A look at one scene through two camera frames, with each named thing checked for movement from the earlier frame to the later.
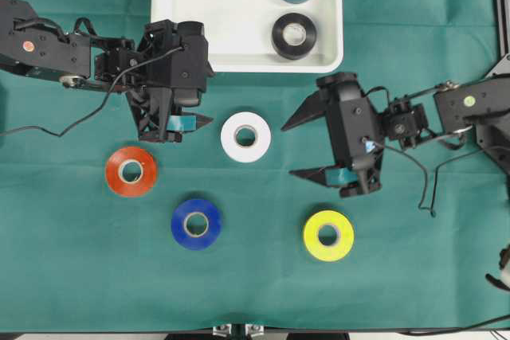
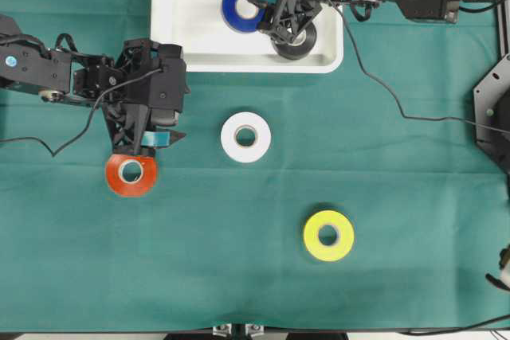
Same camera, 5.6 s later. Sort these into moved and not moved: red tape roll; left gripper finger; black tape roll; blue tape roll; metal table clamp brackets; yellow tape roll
Moved: left gripper finger; blue tape roll
Not moved: red tape roll; yellow tape roll; metal table clamp brackets; black tape roll
